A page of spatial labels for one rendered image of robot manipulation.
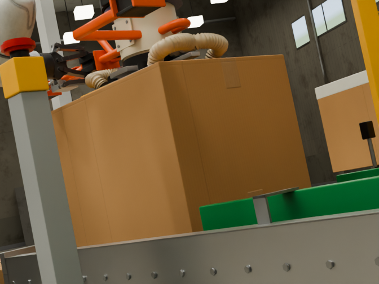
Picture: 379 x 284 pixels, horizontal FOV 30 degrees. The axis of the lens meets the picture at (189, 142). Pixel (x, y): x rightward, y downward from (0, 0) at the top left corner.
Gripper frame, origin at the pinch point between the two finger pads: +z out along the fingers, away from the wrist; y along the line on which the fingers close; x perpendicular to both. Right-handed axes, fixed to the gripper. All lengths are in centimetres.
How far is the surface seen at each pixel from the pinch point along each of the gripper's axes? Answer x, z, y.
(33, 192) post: 48, -53, 37
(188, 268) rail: 68, -35, 57
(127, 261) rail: 49, -35, 54
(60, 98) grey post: -316, 178, -51
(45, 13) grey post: -317, 179, -122
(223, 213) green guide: 69, -25, 48
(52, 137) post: 50, -49, 27
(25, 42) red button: 50, -51, 7
